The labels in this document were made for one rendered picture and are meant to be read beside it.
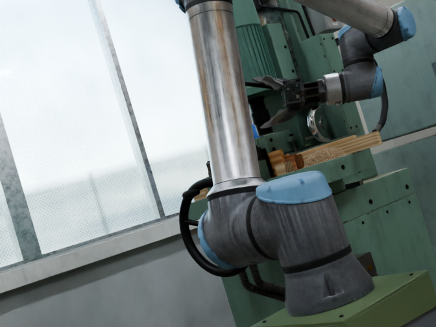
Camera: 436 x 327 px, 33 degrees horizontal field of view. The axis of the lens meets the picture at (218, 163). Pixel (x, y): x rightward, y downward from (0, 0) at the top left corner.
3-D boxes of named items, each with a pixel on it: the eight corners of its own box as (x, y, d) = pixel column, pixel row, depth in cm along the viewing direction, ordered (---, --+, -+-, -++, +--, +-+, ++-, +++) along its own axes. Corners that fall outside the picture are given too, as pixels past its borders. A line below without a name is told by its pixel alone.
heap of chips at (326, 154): (299, 169, 209) (295, 156, 209) (326, 161, 219) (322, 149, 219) (324, 161, 203) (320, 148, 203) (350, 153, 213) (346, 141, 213)
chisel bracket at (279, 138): (256, 166, 233) (248, 141, 233) (282, 159, 243) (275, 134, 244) (274, 160, 228) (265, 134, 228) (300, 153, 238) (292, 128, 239)
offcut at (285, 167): (294, 170, 216) (291, 159, 216) (287, 173, 212) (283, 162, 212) (285, 173, 218) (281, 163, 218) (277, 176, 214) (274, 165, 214)
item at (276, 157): (248, 185, 233) (241, 162, 233) (251, 183, 234) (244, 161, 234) (286, 173, 222) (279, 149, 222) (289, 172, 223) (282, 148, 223)
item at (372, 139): (230, 191, 248) (226, 179, 248) (234, 189, 249) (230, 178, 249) (379, 145, 207) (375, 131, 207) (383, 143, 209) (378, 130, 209)
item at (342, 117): (326, 141, 238) (315, 106, 238) (337, 139, 243) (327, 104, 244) (350, 133, 231) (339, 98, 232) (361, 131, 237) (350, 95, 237)
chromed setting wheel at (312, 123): (312, 146, 232) (300, 109, 232) (333, 140, 241) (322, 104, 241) (319, 144, 230) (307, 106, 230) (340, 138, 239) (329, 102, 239)
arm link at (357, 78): (377, 68, 217) (383, 100, 215) (335, 75, 217) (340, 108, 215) (381, 58, 207) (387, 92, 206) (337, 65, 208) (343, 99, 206)
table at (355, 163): (165, 230, 235) (159, 211, 236) (227, 209, 258) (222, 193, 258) (313, 189, 194) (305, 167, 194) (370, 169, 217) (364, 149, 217)
